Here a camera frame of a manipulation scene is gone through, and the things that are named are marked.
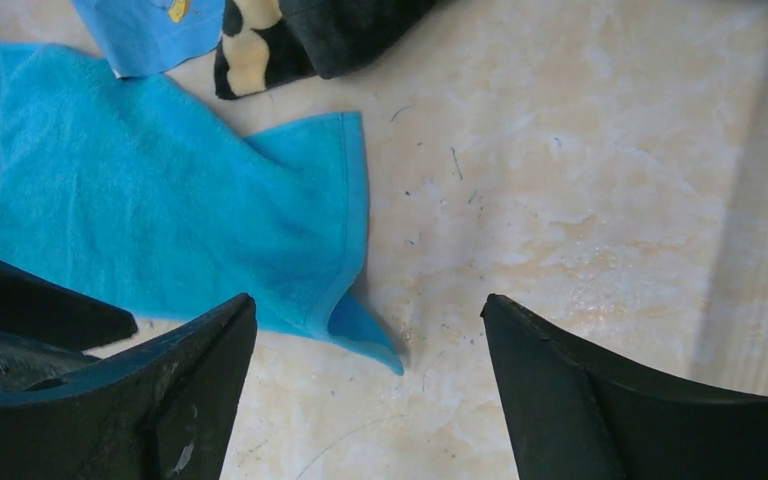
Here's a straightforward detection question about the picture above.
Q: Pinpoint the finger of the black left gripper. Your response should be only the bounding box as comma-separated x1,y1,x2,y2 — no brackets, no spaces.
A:
0,261,137,393

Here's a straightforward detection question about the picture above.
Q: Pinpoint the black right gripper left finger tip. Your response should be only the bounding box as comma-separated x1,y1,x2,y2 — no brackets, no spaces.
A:
0,294,257,479

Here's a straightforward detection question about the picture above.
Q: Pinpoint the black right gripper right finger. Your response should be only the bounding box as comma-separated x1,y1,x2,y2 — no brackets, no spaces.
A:
481,294,768,479

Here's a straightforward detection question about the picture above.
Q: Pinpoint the teal small cloth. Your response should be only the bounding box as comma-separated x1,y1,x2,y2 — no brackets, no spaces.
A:
0,43,403,374

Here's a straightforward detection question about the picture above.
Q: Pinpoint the light blue printed towel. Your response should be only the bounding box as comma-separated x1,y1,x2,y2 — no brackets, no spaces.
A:
72,0,224,79

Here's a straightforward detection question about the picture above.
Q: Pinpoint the black floral plush blanket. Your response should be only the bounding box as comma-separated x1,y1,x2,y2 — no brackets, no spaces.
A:
213,0,437,100

